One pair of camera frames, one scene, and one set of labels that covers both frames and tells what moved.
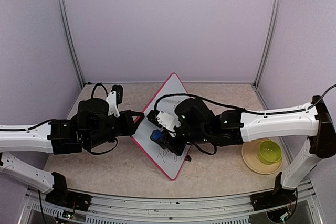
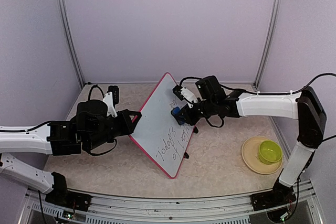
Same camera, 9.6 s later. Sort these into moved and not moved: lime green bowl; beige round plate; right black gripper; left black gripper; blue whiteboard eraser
Moved: right black gripper; blue whiteboard eraser
Not moved: lime green bowl; beige round plate; left black gripper
